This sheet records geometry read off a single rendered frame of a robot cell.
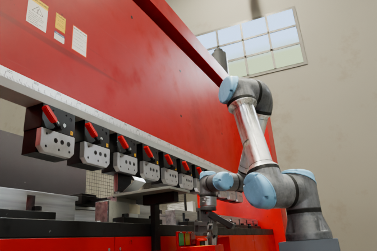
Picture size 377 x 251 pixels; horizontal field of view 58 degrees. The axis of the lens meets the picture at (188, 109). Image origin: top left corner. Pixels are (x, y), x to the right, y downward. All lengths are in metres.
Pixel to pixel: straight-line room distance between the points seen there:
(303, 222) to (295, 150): 3.94
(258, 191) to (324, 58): 4.55
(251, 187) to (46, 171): 1.14
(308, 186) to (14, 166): 1.30
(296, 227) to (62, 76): 0.96
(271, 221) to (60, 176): 2.13
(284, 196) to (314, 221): 0.13
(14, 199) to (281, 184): 0.81
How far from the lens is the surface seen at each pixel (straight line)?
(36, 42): 1.30
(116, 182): 1.51
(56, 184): 1.98
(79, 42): 1.47
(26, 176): 1.85
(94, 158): 1.36
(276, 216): 3.47
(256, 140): 1.24
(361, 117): 5.24
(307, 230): 1.22
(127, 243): 1.30
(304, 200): 1.24
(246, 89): 1.34
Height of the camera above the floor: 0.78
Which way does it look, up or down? 22 degrees up
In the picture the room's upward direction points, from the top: 4 degrees counter-clockwise
